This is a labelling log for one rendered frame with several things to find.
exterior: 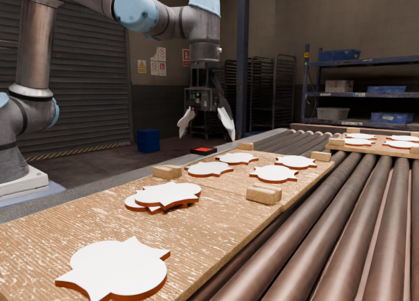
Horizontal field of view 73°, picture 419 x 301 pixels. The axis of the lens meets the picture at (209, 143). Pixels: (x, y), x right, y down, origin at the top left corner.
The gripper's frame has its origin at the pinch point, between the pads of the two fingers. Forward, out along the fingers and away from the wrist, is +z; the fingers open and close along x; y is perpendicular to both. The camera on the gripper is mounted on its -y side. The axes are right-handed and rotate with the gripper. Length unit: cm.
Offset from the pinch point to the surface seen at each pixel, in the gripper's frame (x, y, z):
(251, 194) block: 15.4, 18.3, 7.1
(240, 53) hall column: -89, -457, -79
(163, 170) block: -7.6, 11.2, 6.1
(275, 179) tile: 18.9, 5.9, 7.4
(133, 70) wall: -311, -451, -53
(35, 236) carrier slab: -13.5, 42.2, 8.6
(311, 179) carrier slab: 27.2, -0.4, 8.3
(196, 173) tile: -0.6, 7.0, 7.5
